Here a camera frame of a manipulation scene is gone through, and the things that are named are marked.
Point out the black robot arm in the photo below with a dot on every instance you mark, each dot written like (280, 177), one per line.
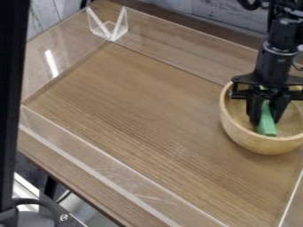
(285, 23)

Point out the clear acrylic tray walls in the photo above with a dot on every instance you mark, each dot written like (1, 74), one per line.
(121, 122)

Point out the green rectangular block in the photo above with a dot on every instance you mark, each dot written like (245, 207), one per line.
(266, 127)

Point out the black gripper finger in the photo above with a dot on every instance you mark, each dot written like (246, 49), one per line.
(278, 106)
(254, 103)

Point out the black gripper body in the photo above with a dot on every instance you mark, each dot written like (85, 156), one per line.
(270, 80)

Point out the black table leg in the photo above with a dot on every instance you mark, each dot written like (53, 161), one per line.
(52, 187)

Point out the brown wooden bowl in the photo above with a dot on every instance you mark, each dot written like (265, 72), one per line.
(240, 129)

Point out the black vertical pole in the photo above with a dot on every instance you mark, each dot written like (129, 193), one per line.
(14, 21)

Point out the grey metal bracket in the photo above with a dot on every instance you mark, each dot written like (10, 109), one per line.
(64, 218)

